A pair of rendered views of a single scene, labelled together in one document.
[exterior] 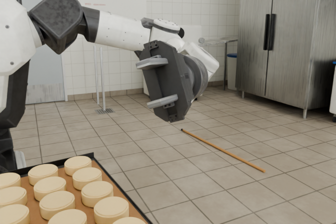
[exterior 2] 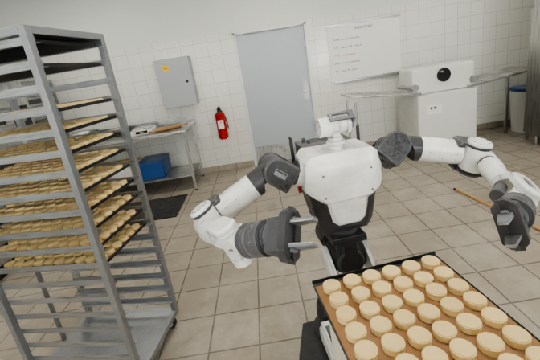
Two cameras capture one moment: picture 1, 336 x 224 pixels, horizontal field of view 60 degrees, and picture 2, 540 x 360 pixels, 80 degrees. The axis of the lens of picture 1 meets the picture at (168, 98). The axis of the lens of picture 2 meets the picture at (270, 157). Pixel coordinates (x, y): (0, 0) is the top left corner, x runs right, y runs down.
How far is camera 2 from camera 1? 0.59 m
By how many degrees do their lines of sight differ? 24
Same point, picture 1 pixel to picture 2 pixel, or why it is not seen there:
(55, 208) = (439, 294)
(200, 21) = (470, 51)
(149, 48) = (498, 204)
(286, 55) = not seen: outside the picture
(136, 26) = (452, 147)
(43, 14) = (386, 149)
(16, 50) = (375, 180)
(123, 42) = (441, 160)
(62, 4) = (398, 140)
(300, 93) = not seen: outside the picture
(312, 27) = not seen: outside the picture
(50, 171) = (417, 267)
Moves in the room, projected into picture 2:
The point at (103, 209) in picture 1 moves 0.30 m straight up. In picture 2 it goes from (471, 299) to (473, 186)
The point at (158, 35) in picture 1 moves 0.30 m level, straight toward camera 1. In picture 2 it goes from (473, 153) to (497, 188)
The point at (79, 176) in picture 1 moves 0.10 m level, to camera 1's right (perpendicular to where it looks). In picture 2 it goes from (439, 272) to (482, 276)
